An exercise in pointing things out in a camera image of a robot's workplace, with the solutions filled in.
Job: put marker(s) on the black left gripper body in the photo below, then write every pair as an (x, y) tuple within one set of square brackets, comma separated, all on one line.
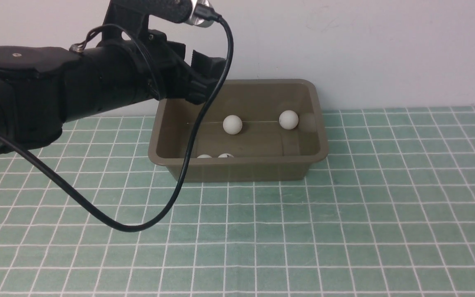
[(170, 77)]

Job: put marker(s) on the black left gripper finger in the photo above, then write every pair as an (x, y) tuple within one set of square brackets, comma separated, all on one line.
[(207, 70)]

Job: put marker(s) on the white ball with top mark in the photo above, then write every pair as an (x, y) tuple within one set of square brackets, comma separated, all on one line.
[(232, 124)]

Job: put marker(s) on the white ball with dark logo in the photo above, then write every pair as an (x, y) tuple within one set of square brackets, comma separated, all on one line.
[(226, 155)]

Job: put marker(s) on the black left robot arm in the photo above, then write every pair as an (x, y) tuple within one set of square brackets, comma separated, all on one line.
[(41, 88)]

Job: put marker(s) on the olive green plastic bin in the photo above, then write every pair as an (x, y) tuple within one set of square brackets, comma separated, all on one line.
[(263, 150)]

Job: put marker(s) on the green checkered tablecloth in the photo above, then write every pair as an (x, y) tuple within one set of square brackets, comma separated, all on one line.
[(390, 212)]

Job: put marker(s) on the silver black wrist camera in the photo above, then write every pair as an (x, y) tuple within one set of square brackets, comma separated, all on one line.
[(131, 17)]

